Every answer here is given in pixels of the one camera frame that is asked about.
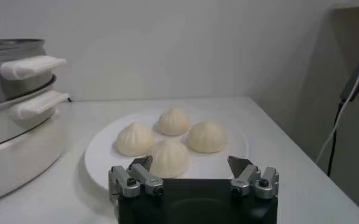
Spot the thin black power cable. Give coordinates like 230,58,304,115
326,100,345,178

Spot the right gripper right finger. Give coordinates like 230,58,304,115
227,155,280,200

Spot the white steamed baozi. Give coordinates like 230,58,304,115
148,139,191,179
187,121,228,154
158,107,191,137
115,122,156,158

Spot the cream electric cooker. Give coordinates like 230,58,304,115
0,75,71,205

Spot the white power cable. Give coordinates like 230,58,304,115
315,42,359,165

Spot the white round plate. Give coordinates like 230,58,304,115
84,109,249,191

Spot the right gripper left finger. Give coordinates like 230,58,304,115
108,155,165,201

